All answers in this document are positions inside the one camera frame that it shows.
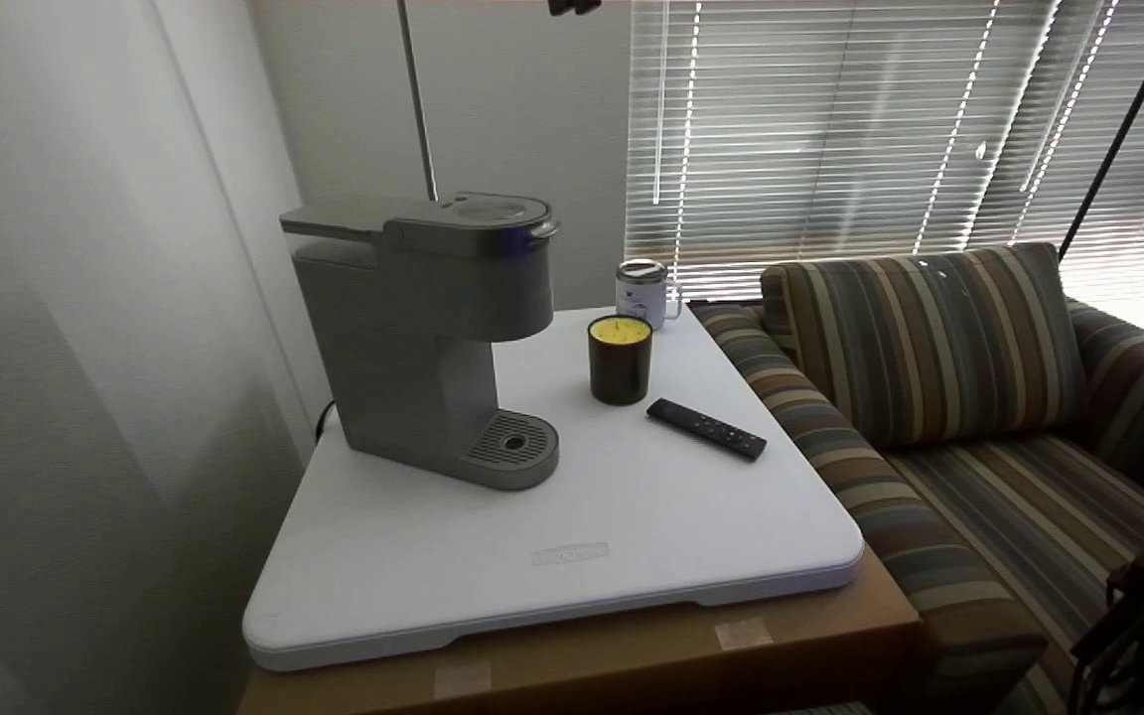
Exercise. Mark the grey coffee maker body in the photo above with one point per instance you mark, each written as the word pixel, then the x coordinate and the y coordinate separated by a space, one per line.
pixel 407 344

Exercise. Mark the thin grey pole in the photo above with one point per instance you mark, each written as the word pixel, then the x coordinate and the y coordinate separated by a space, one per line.
pixel 413 93

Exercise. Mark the white window blinds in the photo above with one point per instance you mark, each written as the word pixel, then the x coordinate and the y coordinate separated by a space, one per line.
pixel 836 134

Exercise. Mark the dark jar yellow candle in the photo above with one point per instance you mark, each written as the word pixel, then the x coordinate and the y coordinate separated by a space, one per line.
pixel 622 361

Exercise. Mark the black remote control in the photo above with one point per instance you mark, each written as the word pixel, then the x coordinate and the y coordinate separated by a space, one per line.
pixel 710 431

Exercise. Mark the striped sofa cushion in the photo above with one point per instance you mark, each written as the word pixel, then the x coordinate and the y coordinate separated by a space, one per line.
pixel 932 344

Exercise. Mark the white plastic board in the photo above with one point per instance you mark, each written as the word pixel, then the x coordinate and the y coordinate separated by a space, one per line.
pixel 597 531

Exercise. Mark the black slanted pole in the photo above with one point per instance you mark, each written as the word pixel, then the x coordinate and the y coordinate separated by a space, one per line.
pixel 1120 134

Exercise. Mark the striped fabric sofa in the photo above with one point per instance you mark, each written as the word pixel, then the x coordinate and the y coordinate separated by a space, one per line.
pixel 993 531

